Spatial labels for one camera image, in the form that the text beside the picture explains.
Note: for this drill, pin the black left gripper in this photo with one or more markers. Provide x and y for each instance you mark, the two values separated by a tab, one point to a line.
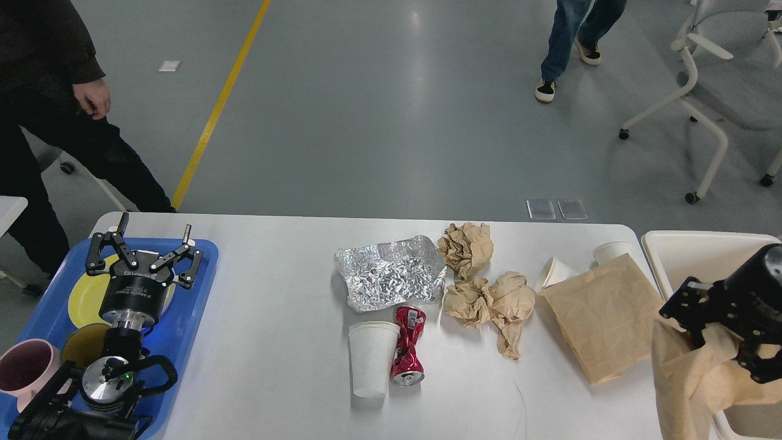
139	283

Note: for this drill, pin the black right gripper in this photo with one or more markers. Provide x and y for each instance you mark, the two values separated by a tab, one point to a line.
748	302

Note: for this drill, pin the brown paper bag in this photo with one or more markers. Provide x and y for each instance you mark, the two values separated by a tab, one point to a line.
694	383
606	316

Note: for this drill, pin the yellow plastic plate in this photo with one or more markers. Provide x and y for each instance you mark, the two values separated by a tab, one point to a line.
86	297

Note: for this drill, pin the dark green mug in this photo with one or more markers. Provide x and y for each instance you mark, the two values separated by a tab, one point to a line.
85	346

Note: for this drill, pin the pink ribbed mug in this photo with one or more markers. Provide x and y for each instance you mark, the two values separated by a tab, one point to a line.
26	368

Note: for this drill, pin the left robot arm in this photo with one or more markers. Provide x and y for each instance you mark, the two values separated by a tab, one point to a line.
127	371

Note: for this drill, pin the beige plastic bin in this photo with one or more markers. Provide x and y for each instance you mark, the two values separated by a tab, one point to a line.
712	256

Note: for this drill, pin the blue plastic tray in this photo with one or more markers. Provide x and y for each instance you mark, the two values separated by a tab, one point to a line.
173	337

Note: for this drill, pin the white side table corner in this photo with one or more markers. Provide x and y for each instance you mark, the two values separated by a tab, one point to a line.
11	208

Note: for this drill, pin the white cup behind gripper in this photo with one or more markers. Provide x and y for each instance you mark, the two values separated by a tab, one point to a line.
608	251

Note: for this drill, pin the white paper cup lying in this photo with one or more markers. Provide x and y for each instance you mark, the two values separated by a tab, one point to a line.
553	272

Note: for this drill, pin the right floor socket plate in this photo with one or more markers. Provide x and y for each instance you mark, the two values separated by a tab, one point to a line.
572	209

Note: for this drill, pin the floor socket plate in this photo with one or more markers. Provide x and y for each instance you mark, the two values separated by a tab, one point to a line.
572	209
541	210

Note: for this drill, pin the person in dark clothes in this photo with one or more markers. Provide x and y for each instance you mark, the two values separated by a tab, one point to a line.
53	87

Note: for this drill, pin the crumpled brown paper right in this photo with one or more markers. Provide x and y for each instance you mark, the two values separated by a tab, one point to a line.
512	302

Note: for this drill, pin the crumpled brown paper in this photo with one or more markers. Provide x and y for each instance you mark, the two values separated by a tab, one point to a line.
512	302
469	301
467	249

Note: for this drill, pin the left floor socket plate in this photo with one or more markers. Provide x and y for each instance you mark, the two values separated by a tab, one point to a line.
541	210

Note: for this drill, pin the crumpled brown paper left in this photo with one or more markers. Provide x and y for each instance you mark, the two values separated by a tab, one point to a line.
469	301

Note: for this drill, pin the crumpled aluminium foil sheet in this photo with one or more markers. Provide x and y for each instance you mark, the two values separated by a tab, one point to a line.
386	274

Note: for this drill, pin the crumpled brown paper top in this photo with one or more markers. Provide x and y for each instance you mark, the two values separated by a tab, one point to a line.
467	249

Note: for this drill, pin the grey office chair right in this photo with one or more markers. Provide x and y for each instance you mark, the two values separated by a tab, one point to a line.
731	60

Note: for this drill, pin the crushed red soda can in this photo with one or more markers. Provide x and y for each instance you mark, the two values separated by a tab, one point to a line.
407	369

